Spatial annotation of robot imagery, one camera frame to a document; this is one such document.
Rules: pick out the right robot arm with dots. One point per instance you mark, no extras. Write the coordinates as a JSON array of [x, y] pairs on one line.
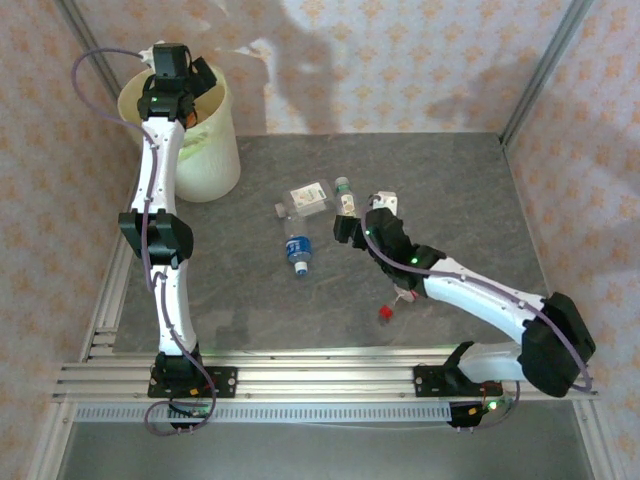
[[480, 295]]

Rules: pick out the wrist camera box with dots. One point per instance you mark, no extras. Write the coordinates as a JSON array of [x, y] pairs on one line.
[[386, 201], [146, 54]]

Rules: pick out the controller board with green light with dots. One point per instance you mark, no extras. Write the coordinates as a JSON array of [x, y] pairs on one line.
[[192, 412], [467, 412]]

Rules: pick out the square clear bottle white label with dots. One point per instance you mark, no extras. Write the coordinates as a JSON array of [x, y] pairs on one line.
[[305, 196]]

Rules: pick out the aluminium frame leg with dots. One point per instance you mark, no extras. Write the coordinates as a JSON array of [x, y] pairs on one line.
[[597, 440], [50, 445]]

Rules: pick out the green cap white label bottle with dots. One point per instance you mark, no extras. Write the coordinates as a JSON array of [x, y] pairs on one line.
[[345, 200]]

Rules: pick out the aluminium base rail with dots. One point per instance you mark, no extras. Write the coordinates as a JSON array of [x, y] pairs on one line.
[[325, 380]]

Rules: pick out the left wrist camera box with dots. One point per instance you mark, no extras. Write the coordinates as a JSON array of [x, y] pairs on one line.
[[146, 54]]

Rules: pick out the aluminium table side rail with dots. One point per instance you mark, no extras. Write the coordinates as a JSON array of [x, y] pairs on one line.
[[102, 320]]

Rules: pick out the cream plastic waste bin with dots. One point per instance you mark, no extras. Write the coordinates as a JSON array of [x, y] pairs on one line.
[[210, 170]]

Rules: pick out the aluminium frame post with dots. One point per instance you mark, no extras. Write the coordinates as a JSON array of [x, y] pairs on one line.
[[545, 70], [82, 27]]

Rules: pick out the blue label water bottle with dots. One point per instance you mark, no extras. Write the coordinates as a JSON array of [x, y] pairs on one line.
[[299, 250]]

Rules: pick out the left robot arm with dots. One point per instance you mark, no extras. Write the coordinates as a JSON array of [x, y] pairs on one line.
[[167, 310]]

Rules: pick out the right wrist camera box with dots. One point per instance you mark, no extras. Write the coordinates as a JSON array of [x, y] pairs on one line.
[[386, 201]]

